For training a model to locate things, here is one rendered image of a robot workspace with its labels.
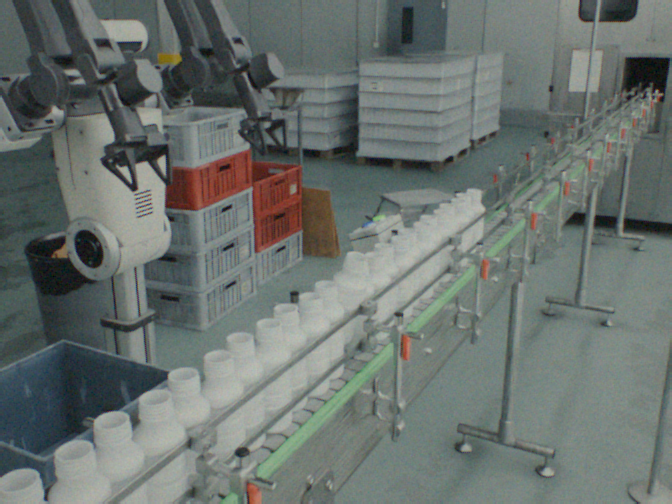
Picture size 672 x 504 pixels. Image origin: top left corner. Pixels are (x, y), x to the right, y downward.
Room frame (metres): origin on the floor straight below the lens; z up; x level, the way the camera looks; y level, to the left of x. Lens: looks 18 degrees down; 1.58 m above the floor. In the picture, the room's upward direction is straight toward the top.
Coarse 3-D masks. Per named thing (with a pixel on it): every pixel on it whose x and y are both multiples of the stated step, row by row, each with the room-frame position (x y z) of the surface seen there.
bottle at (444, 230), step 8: (440, 216) 1.53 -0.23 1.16; (448, 216) 1.54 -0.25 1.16; (440, 224) 1.53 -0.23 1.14; (448, 224) 1.54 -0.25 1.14; (440, 232) 1.52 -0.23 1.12; (448, 232) 1.52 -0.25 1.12; (448, 248) 1.52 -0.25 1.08; (440, 256) 1.52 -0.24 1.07; (448, 256) 1.52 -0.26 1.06; (440, 264) 1.52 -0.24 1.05; (440, 272) 1.52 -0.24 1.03; (440, 280) 1.52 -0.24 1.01; (448, 280) 1.52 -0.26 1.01
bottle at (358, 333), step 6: (366, 270) 1.17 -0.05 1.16; (366, 276) 1.17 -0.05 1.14; (366, 288) 1.16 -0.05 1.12; (372, 288) 1.17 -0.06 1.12; (366, 294) 1.16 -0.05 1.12; (372, 294) 1.17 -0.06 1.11; (360, 318) 1.15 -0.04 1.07; (366, 318) 1.16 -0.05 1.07; (372, 318) 1.17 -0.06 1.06; (360, 324) 1.15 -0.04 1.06; (354, 330) 1.16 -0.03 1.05; (360, 330) 1.16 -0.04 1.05; (354, 336) 1.15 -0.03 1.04; (360, 336) 1.15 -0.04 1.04; (354, 342) 1.15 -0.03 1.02; (348, 348) 1.16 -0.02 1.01
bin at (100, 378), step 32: (64, 352) 1.32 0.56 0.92; (96, 352) 1.27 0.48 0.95; (0, 384) 1.19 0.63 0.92; (32, 384) 1.25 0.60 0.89; (64, 384) 1.31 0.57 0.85; (96, 384) 1.28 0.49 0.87; (128, 384) 1.24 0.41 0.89; (160, 384) 1.13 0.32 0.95; (0, 416) 1.18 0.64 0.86; (32, 416) 1.24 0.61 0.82; (64, 416) 1.30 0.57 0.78; (96, 416) 1.28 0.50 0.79; (0, 448) 0.95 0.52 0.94; (32, 448) 1.23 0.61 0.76
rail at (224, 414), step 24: (552, 144) 2.76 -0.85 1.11; (480, 216) 1.70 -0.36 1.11; (480, 240) 1.72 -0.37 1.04; (384, 288) 1.19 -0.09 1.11; (360, 312) 1.11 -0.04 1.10; (288, 360) 0.91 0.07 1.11; (264, 384) 0.85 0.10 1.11; (312, 384) 0.96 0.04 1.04; (288, 408) 0.90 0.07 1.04; (264, 432) 0.84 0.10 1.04; (168, 456) 0.68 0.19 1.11; (144, 480) 0.64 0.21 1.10
